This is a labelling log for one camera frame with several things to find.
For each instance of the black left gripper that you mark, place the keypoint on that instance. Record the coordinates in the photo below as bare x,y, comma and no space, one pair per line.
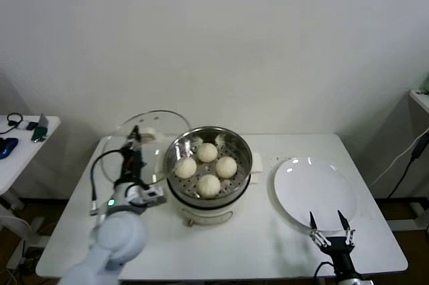
134,166

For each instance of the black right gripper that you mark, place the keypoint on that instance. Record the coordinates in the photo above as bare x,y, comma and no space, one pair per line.
340,251

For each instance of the white steamed baozi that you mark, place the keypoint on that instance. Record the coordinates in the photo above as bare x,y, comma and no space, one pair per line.
186,167
226,167
208,186
207,152

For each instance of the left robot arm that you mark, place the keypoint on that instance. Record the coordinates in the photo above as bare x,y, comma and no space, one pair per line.
119,241

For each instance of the stainless steel steamer basket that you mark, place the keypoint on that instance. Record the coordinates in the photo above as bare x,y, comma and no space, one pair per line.
239,154

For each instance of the white round plate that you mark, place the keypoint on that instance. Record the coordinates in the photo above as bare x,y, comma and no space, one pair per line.
311,194

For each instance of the green tool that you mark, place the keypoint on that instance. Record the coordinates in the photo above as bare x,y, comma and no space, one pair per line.
39,129

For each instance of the cream electric cooker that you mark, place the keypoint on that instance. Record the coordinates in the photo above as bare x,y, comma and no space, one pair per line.
207,214

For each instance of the small black object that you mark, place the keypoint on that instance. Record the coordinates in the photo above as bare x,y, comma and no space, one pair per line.
31,126

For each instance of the white side table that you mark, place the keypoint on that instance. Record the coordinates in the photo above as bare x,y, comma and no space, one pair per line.
23,141

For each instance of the small white object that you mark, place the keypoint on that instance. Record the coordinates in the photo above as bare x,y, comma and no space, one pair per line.
22,125

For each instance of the blue object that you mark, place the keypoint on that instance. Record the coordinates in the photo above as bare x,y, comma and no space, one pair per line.
7,147

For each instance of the white shelf table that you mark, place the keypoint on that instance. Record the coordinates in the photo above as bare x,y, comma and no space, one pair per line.
420,100

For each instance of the pale green object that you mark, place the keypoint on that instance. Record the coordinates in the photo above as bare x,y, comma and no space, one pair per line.
425,85

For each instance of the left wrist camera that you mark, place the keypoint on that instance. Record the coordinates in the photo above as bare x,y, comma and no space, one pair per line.
151,196

